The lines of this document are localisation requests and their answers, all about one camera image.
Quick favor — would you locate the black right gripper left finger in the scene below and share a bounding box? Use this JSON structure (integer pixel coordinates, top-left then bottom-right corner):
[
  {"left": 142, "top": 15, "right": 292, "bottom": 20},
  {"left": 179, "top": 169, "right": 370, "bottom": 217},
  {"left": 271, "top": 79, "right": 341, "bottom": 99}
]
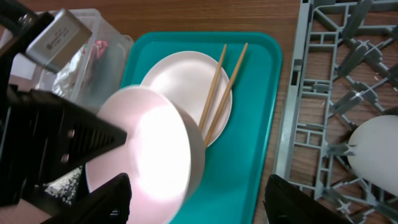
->
[{"left": 43, "top": 173, "right": 132, "bottom": 224}]

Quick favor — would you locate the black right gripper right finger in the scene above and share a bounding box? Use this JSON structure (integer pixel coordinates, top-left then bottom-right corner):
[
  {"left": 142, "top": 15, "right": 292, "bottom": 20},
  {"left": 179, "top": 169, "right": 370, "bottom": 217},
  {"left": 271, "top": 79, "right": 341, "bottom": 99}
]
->
[{"left": 264, "top": 174, "right": 350, "bottom": 224}]

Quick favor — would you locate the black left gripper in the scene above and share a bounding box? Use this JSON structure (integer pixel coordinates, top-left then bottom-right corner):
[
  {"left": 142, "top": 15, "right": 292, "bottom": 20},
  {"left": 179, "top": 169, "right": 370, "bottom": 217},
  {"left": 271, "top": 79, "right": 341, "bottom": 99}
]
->
[{"left": 1, "top": 1, "right": 127, "bottom": 207}]

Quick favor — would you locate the white napkin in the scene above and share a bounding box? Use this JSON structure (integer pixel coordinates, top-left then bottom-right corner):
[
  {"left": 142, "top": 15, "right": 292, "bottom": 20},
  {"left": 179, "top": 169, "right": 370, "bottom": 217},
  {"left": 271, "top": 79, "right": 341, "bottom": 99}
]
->
[{"left": 34, "top": 44, "right": 94, "bottom": 101}]

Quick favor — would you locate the pink bowl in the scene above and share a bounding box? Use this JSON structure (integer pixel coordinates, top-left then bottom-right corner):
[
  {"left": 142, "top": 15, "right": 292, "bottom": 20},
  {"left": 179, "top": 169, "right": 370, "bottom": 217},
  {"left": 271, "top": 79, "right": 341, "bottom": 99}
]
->
[{"left": 85, "top": 86, "right": 205, "bottom": 223}]

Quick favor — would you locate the red snack wrapper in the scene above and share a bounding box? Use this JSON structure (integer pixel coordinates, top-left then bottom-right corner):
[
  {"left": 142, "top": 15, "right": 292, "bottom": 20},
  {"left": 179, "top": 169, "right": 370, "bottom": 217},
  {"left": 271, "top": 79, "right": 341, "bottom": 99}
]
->
[{"left": 93, "top": 40, "right": 108, "bottom": 59}]

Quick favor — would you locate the cream white cup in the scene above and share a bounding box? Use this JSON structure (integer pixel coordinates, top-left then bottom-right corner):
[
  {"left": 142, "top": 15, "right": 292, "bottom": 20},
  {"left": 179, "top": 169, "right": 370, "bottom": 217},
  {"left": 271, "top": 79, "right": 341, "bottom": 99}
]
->
[{"left": 348, "top": 115, "right": 397, "bottom": 195}]

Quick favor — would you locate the pink plate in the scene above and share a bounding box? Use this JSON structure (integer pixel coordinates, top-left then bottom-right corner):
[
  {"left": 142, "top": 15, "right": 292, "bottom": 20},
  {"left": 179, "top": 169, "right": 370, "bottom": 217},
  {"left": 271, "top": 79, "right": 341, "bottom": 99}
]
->
[{"left": 141, "top": 51, "right": 233, "bottom": 146}]

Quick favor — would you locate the wooden chopstick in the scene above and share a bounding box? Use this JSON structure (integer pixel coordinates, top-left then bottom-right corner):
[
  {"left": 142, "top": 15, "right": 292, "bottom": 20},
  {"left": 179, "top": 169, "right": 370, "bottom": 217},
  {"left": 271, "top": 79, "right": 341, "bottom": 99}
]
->
[
  {"left": 198, "top": 44, "right": 228, "bottom": 132},
  {"left": 205, "top": 43, "right": 248, "bottom": 147}
]

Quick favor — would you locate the grey dishwasher rack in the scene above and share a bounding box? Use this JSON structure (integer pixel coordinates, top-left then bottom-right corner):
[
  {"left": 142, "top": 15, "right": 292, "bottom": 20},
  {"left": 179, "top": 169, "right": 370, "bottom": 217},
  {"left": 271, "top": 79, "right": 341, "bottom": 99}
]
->
[{"left": 273, "top": 0, "right": 397, "bottom": 223}]

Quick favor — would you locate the spilled white rice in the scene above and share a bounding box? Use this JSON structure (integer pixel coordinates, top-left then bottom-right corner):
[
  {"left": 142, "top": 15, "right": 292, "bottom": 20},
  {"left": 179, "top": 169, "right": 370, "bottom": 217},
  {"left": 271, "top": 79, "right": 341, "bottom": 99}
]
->
[{"left": 44, "top": 166, "right": 83, "bottom": 205}]

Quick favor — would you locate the teal plastic tray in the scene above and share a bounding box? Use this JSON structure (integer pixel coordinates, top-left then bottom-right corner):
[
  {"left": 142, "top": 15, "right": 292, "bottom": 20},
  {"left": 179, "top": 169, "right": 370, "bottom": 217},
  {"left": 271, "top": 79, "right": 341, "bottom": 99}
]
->
[{"left": 122, "top": 32, "right": 283, "bottom": 223}]

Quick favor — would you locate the clear plastic bin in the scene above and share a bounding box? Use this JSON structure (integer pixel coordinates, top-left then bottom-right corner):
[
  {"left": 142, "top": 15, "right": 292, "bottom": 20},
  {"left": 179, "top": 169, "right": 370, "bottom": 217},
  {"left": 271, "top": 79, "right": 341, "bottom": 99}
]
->
[{"left": 1, "top": 9, "right": 133, "bottom": 112}]

